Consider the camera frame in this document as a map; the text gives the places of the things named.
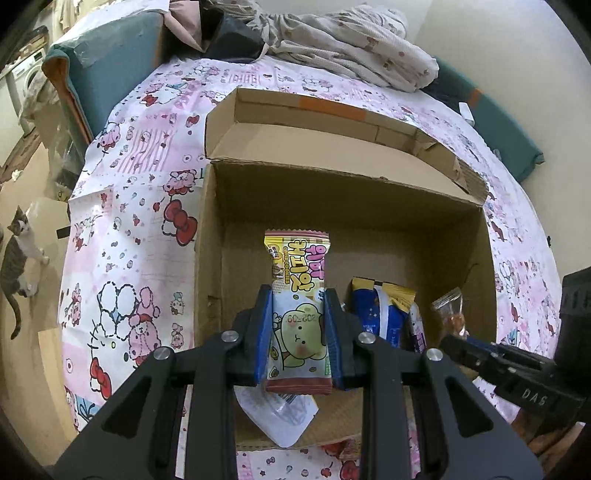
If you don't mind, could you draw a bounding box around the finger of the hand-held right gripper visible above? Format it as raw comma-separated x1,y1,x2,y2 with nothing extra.
466,337,557,370
438,335,502,381

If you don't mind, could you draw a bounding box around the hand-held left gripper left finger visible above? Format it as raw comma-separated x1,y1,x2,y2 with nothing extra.
53,284,273,480

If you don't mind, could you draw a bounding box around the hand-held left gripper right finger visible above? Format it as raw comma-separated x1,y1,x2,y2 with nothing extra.
323,287,546,480

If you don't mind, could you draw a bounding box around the clear cookie packet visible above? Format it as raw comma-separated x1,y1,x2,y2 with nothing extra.
431,287,467,340

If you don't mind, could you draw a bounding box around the blue yellow snack bag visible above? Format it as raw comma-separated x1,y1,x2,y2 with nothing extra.
351,277,419,354

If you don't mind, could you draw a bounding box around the white purple snack packet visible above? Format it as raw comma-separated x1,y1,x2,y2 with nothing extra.
410,300,428,354

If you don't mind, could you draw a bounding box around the yellow pink snack packet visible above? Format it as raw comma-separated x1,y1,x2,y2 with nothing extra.
263,229,334,397

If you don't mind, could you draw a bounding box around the white clear snack packet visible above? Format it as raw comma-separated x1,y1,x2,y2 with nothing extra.
233,385,319,448

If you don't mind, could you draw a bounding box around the brown cardboard box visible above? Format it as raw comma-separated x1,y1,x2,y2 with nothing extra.
194,87,499,450

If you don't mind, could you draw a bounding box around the person's right hand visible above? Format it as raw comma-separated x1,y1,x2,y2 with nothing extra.
510,406,580,455

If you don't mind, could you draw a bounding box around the pink printed blanket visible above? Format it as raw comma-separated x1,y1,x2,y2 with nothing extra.
55,58,561,480

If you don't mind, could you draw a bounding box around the teal mattress edge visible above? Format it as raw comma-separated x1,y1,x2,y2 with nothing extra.
422,58,544,183

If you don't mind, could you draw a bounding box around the grey white cat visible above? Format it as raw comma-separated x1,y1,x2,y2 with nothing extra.
0,206,51,340

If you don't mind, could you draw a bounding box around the clear plastic bag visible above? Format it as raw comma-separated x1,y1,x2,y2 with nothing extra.
28,78,88,195

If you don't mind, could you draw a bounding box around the grey floral duvet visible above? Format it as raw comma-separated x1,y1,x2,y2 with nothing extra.
252,4,439,90

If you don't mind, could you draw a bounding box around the black bag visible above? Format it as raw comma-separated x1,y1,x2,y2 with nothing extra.
201,7,266,63

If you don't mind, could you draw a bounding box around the pink cloth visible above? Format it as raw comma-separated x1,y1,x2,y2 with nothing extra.
164,0,208,54

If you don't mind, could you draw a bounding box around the white washing machine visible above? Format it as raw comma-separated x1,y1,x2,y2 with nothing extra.
9,51,47,116

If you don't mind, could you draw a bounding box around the teal padded bed frame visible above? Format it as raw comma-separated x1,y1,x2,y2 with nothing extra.
41,11,169,144

